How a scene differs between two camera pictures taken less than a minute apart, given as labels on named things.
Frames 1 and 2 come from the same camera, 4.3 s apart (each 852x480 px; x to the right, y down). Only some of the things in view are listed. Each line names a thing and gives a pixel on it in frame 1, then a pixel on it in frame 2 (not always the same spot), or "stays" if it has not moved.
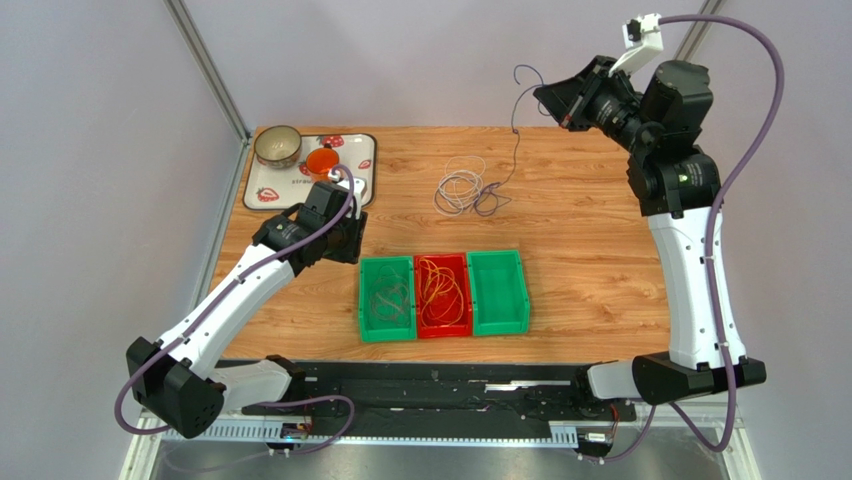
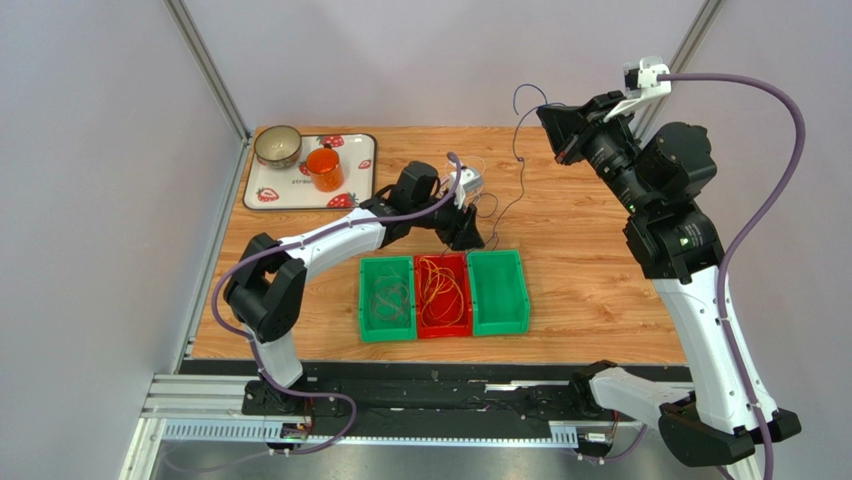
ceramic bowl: [277, 146] stays
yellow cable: [444, 300] stays
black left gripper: [352, 251] -> [461, 234]
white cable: [461, 185] stays
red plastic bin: [442, 296] stays
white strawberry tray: [288, 188] stays
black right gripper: [577, 98] -> [572, 131]
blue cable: [483, 205] -> [514, 137]
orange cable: [443, 299] stays
